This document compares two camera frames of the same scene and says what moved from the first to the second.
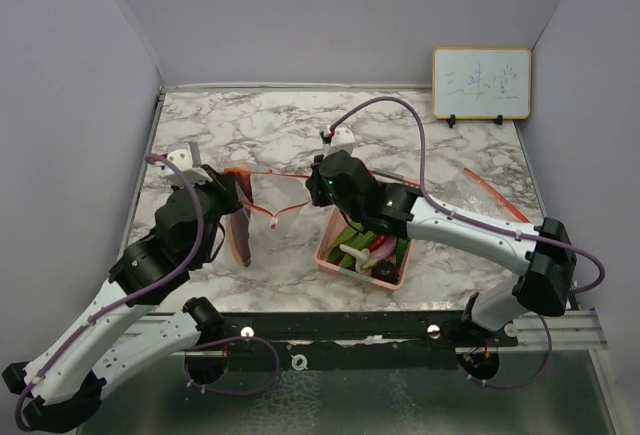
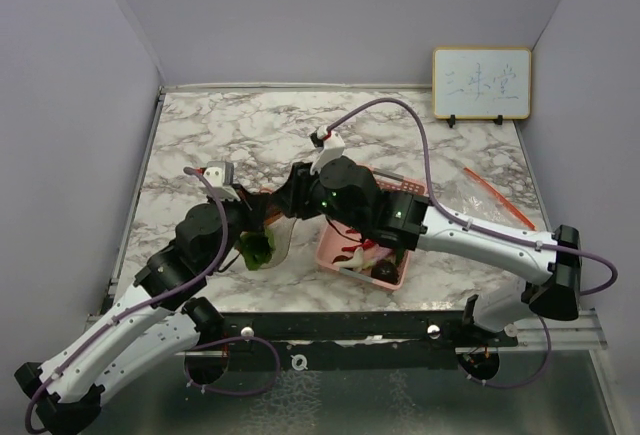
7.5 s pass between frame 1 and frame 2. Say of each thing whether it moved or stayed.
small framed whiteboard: stayed
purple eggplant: stayed
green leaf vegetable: moved
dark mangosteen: stayed
